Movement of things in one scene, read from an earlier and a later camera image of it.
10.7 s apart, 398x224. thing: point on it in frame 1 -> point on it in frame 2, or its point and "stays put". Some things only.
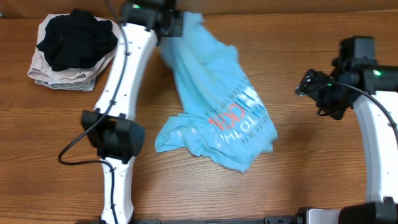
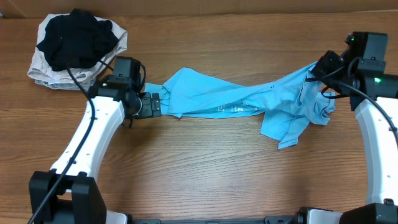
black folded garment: (77, 40) stays put
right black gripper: (311, 83) -> (321, 66)
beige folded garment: (41, 68) stays put
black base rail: (270, 219) stays put
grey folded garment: (88, 85) stays put
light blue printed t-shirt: (224, 118) -> (288, 107)
